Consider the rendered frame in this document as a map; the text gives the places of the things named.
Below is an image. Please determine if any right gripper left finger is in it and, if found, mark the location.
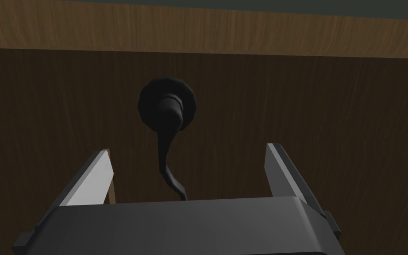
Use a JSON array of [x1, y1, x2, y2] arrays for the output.
[[37, 150, 115, 226]]

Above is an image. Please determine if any brown wooden door leaf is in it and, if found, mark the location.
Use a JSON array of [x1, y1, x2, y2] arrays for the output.
[[0, 47, 408, 255]]

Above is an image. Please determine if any black door lever handle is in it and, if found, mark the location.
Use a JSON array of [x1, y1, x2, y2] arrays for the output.
[[137, 77, 197, 201]]

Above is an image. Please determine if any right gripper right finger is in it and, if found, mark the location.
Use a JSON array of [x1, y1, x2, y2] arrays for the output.
[[264, 143, 327, 217]]

